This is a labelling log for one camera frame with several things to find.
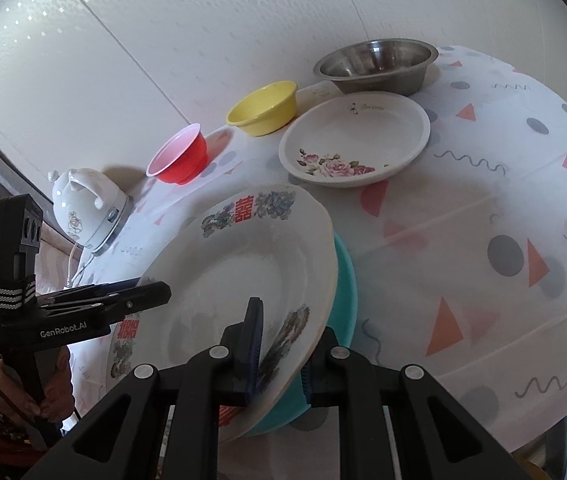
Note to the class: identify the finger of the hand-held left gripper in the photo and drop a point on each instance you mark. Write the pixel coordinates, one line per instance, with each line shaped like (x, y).
(93, 288)
(133, 300)

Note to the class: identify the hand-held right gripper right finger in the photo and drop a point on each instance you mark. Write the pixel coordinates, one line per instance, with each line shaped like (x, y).
(306, 381)

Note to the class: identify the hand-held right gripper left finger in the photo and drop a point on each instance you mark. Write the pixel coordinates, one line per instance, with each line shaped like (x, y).
(256, 342)

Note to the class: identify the large white plate red print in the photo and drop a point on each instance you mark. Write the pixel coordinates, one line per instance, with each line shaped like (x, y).
(223, 270)

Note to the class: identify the teal bowl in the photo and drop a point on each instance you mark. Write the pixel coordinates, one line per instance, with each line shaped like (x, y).
(346, 305)

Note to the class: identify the yellow plastic bowl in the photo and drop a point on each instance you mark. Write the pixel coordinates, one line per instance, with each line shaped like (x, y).
(263, 107)

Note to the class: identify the stainless steel bowl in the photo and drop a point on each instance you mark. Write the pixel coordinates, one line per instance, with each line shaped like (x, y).
(378, 67)

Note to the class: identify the person's left hand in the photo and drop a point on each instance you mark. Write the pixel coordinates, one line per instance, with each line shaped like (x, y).
(60, 380)

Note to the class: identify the metal kettle base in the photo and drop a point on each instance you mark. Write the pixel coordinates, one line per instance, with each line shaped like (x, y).
(116, 225)

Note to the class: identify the white ceramic kettle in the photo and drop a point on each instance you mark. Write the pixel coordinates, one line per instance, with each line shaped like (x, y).
(80, 200)

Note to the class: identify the red plastic bowl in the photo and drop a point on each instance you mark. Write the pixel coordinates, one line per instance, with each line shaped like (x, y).
(178, 157)

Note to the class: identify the white plate rose print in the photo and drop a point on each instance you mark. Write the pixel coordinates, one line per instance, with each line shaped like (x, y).
(358, 135)

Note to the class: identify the white patterned tablecloth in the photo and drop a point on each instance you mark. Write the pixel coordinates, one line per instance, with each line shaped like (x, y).
(463, 200)

